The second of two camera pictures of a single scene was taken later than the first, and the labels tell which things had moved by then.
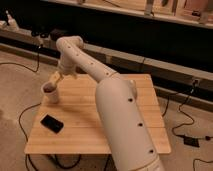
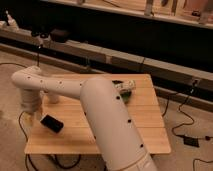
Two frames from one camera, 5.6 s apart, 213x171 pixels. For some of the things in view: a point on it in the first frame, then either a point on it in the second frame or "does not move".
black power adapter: (194, 142) does not move
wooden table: (74, 124) does not move
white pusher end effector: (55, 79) to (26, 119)
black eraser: (52, 123) does not move
